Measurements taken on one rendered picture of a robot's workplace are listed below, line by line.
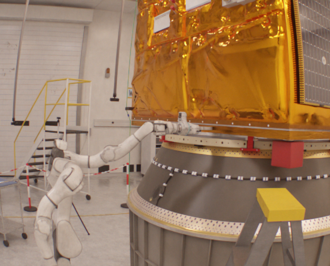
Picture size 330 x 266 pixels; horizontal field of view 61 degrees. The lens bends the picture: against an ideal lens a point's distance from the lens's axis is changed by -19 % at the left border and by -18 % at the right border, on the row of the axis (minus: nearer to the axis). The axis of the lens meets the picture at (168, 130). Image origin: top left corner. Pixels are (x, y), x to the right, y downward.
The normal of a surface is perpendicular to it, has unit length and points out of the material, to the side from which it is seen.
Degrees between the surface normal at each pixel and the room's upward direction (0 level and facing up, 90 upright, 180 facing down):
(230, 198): 62
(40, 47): 90
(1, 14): 90
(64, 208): 89
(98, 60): 90
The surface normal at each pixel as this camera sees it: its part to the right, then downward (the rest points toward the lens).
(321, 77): 0.50, 0.05
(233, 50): -0.87, 0.14
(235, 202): -0.33, -0.45
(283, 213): -0.14, 0.04
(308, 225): 0.08, -0.70
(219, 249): -0.42, 0.02
